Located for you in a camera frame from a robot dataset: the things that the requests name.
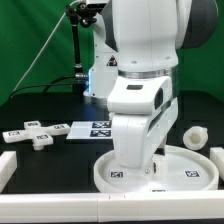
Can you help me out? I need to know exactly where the white marker sheet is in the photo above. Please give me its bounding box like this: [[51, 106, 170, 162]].
[[67, 121, 112, 140]]

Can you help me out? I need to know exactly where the white cable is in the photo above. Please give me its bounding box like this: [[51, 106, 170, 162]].
[[11, 0, 88, 93]]

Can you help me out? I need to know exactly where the black camera stand pole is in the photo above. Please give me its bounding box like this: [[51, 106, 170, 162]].
[[65, 2, 96, 95]]

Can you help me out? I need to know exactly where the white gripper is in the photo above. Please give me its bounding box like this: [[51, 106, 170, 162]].
[[112, 99, 178, 175]]

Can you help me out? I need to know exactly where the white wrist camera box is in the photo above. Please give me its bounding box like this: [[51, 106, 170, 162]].
[[107, 76, 172, 115]]

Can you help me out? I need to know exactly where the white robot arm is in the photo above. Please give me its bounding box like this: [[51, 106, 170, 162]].
[[85, 0, 218, 174]]

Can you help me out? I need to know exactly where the black cable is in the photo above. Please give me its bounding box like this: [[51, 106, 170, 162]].
[[9, 75, 90, 100]]

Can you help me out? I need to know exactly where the white round table top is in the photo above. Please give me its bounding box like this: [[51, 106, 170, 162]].
[[94, 145, 219, 193]]

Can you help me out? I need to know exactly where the white front fence bar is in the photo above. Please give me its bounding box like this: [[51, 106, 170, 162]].
[[0, 190, 224, 223]]

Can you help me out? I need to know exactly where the white cross-shaped table base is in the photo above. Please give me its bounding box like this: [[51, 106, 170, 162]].
[[2, 121, 70, 151]]

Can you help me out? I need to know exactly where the white fence block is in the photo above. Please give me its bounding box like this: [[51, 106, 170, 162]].
[[210, 147, 224, 181], [0, 151, 17, 193]]

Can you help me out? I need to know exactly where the white left fence block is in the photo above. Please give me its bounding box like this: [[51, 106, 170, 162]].
[[0, 151, 17, 193]]

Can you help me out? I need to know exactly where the white right fence block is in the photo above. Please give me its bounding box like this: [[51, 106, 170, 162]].
[[210, 147, 224, 181]]

